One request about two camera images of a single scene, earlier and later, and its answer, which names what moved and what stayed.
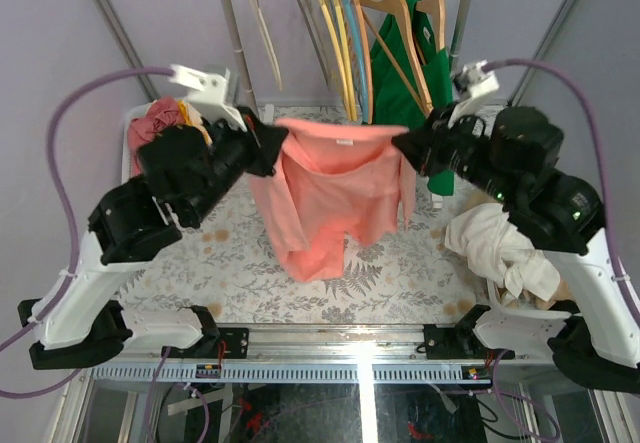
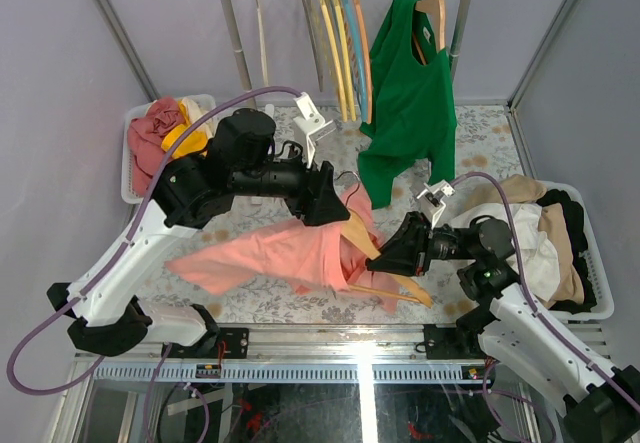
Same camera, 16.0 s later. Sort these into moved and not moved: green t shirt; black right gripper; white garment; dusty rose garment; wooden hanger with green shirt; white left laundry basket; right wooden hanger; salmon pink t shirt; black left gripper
Moved: black left gripper; salmon pink t shirt; black right gripper; wooden hanger with green shirt
Not moved: dusty rose garment; white garment; white left laundry basket; green t shirt; right wooden hanger
